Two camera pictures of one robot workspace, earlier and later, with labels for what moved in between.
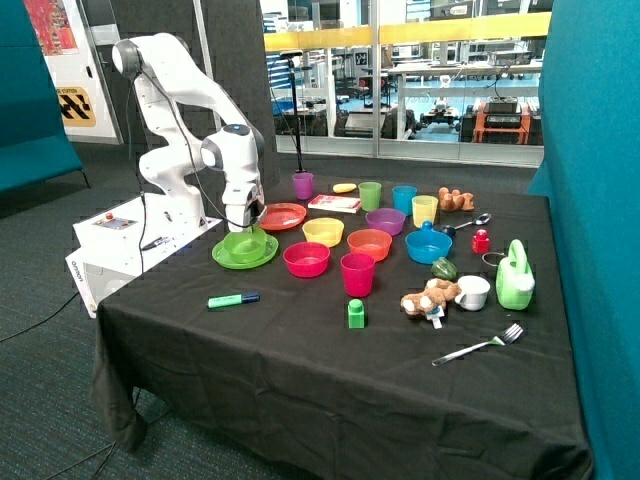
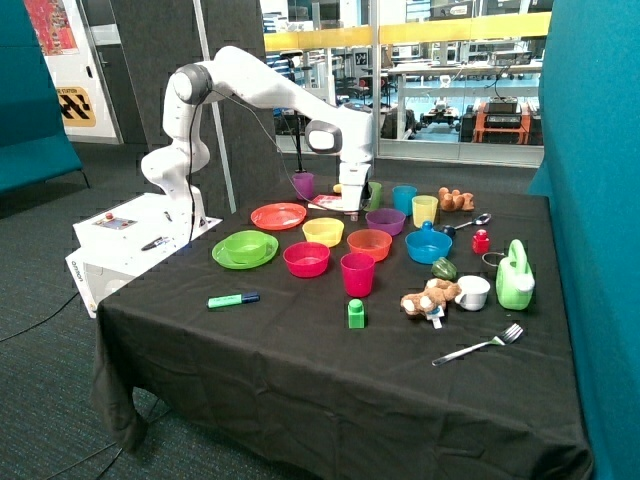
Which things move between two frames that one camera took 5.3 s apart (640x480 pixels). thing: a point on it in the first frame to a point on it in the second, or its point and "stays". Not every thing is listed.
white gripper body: [243, 195] to [352, 177]
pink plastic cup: [358, 273] stays
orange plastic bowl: [370, 241] stays
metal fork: [509, 335] stays
